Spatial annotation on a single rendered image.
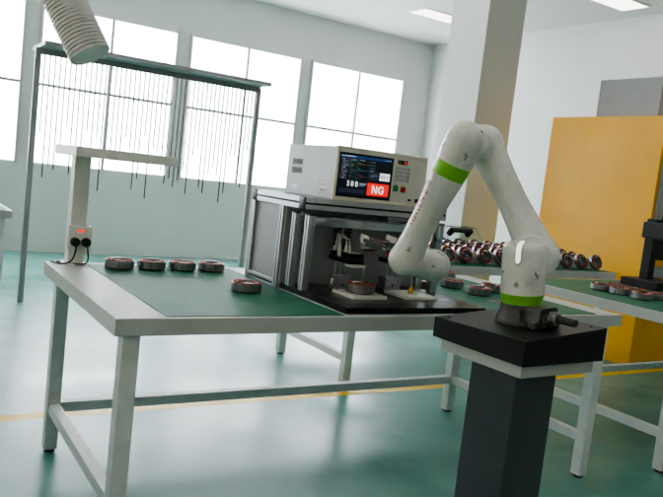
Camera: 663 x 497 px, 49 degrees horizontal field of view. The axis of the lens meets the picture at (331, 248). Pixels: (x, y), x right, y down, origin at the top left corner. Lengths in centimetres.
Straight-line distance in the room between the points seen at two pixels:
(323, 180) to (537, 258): 99
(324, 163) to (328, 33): 738
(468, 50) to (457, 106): 51
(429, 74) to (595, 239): 543
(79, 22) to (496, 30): 459
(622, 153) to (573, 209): 63
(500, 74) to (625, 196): 165
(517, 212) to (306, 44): 780
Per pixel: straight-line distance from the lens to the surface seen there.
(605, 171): 635
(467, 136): 223
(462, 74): 697
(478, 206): 683
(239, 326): 221
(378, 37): 1061
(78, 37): 304
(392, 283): 295
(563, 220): 656
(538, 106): 947
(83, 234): 293
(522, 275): 218
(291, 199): 275
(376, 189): 286
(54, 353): 303
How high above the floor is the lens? 119
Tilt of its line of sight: 5 degrees down
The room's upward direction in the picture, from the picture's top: 7 degrees clockwise
